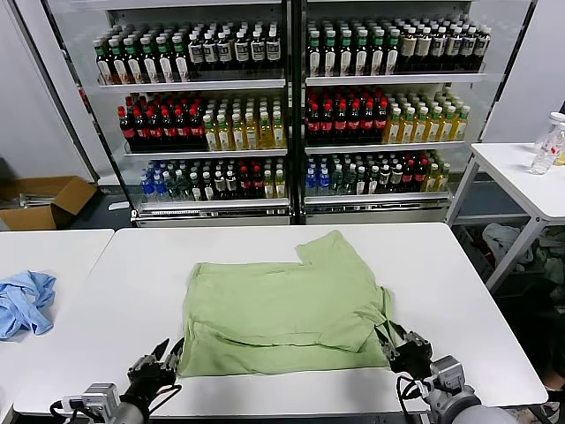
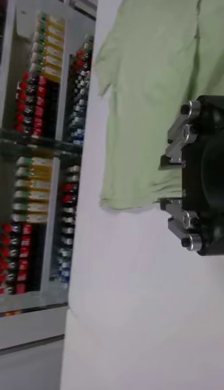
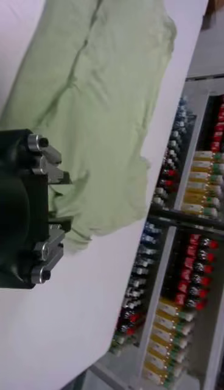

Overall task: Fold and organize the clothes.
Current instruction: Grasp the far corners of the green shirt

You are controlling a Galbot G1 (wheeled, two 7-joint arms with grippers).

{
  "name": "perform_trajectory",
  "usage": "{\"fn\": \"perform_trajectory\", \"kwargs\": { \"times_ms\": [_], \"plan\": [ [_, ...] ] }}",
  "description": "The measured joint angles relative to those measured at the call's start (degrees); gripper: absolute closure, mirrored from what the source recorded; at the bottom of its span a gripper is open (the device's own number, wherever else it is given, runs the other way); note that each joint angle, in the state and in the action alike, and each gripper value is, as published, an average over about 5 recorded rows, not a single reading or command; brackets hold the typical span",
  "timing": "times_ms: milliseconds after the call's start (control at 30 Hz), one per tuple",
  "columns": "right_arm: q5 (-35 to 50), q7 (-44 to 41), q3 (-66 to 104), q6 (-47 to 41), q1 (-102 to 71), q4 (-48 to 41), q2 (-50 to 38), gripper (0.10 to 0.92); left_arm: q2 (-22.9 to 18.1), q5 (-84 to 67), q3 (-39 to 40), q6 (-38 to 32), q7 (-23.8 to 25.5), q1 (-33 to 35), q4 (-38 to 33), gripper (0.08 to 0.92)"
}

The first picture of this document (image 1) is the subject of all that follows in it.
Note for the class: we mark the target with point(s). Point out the white sneaker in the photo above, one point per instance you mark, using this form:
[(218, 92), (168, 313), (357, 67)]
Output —
[(552, 408)]

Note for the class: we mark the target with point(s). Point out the wrapped metal rods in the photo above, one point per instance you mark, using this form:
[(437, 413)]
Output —
[(26, 199)]

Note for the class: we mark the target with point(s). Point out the clear white cap bottle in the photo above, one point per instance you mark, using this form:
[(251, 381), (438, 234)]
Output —
[(546, 150)]

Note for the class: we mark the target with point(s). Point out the open cardboard box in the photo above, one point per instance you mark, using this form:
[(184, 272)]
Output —
[(44, 216)]

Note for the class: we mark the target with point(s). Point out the white label dark bottle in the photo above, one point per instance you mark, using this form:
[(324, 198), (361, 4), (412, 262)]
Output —
[(273, 48), (242, 50), (258, 50), (225, 51), (195, 53), (211, 52)]

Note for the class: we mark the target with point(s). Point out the yellow juice bottle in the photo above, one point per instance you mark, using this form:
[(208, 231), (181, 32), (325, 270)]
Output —
[(461, 125), (420, 127), (434, 126), (432, 179), (279, 185), (407, 128), (278, 131), (224, 135), (392, 129), (444, 178), (448, 126), (265, 132), (238, 134), (251, 134), (269, 186), (211, 136)]

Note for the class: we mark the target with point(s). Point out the open glass cabinet door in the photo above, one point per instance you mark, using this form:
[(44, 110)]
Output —
[(503, 44), (67, 88)]

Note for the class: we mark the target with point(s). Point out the yellow liquid bottle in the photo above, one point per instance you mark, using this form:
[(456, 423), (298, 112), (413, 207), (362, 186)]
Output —
[(560, 156)]

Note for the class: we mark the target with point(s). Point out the light green t-shirt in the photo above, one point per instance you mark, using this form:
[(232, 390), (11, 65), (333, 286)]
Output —
[(273, 309)]

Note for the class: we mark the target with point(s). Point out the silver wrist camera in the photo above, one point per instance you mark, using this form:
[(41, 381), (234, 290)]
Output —
[(446, 373), (100, 395)]

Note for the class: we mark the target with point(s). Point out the blue water bottle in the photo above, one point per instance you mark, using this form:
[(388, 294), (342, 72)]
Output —
[(146, 187), (160, 189), (324, 183), (311, 183)]

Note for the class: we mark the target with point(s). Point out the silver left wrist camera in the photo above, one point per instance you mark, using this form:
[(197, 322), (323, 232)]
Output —
[(100, 395)]

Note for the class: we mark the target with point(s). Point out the white side table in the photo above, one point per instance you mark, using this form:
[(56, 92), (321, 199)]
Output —
[(507, 168)]

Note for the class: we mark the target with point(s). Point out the green cap tea bottle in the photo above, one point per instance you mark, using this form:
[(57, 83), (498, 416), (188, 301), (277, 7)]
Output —
[(104, 66), (378, 55), (346, 56), (392, 55), (315, 56), (133, 65), (330, 56), (149, 64), (180, 62), (361, 55), (119, 65), (165, 63)]

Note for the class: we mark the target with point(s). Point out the crumpled light blue cloth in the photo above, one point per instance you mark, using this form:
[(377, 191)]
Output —
[(22, 305)]

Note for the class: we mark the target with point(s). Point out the green tinted water bottle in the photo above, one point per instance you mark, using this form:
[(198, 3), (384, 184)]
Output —
[(350, 181), (173, 187), (337, 182), (183, 187)]

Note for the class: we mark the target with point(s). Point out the small white flat object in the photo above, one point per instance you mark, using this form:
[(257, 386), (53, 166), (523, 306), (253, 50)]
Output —
[(118, 205)]

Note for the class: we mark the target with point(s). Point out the glass front drinks cabinet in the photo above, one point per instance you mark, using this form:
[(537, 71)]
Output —
[(190, 85), (393, 79)]

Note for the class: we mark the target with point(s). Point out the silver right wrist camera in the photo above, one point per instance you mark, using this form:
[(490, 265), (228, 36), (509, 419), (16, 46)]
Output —
[(446, 373)]

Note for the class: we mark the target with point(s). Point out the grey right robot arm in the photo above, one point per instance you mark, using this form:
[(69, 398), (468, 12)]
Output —
[(468, 413)]

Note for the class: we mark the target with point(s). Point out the white crumpled garment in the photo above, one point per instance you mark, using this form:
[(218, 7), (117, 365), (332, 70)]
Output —
[(505, 243)]

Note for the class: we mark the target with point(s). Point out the beige label dark bottle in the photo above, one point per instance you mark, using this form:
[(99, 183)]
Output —
[(483, 47), (408, 49), (454, 47), (423, 48), (468, 47), (438, 48)]

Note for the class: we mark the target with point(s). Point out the white cap dark bottle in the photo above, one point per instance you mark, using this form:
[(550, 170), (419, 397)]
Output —
[(208, 187), (373, 181), (361, 182), (397, 179), (385, 180), (232, 186), (196, 188), (220, 187)]

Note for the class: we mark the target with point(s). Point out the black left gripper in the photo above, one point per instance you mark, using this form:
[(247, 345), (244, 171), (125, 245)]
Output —
[(148, 380)]

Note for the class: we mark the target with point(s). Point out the red cap cola bottle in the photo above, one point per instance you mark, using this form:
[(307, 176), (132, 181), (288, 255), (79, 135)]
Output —
[(341, 125), (258, 184), (167, 129), (354, 124), (140, 130), (409, 178), (245, 184), (153, 129), (368, 123), (327, 126), (382, 123), (127, 130), (181, 128), (195, 128), (314, 126), (421, 177)]

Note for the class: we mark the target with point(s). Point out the pale green crumpled garment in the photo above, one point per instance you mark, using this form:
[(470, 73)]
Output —
[(554, 256)]

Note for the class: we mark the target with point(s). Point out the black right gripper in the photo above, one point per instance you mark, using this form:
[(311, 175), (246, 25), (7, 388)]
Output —
[(412, 358)]

